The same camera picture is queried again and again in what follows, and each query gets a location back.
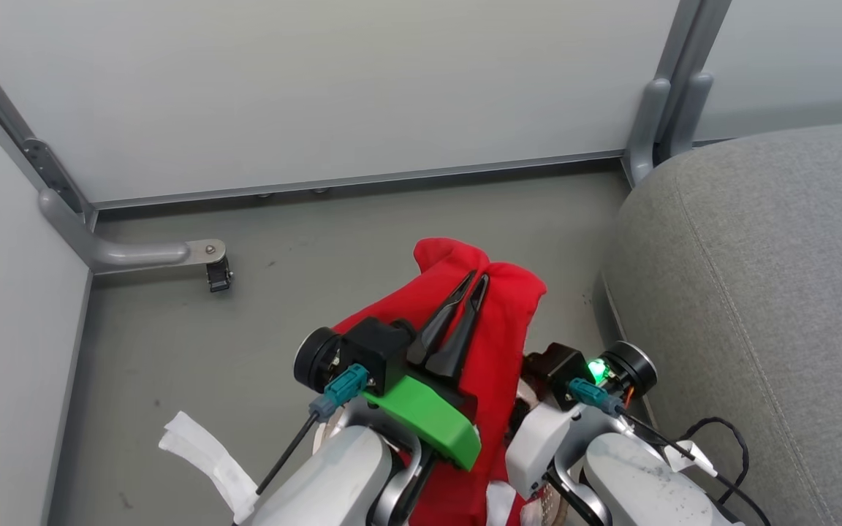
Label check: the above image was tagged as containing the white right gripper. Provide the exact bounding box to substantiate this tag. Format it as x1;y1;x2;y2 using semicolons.
504;400;587;499

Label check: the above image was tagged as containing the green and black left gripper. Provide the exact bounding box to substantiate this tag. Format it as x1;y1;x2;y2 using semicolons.
361;270;490;473

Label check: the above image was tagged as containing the red clothing item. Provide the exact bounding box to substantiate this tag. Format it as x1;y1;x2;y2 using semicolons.
333;237;547;526

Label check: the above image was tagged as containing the white basket with woven rim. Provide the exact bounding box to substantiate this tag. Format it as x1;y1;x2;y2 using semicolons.
529;488;562;526

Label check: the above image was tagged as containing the white clothing item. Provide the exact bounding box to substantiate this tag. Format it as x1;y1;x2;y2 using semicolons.
485;481;518;526

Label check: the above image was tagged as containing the black caster wheel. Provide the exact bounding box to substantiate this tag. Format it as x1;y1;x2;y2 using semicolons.
205;259;234;294

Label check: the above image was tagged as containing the white fabric strip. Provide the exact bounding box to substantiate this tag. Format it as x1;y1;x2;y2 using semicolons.
158;411;259;525

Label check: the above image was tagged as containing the grey fabric sofa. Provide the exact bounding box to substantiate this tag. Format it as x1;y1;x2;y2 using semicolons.
599;120;842;526

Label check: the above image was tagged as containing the black cable with teal connector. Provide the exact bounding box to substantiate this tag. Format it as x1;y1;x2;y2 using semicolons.
231;363;371;526
567;376;774;526

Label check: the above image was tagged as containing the white cable label tag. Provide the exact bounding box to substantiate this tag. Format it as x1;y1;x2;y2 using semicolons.
664;439;720;479

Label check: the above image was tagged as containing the grey partition bottom rail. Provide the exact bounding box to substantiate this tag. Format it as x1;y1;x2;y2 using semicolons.
91;149;628;214

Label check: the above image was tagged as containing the grey partition foot bracket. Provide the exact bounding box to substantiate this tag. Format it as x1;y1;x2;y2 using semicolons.
38;188;229;276

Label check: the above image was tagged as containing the grey partition post with hinge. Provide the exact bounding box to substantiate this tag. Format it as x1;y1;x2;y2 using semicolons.
0;20;98;229

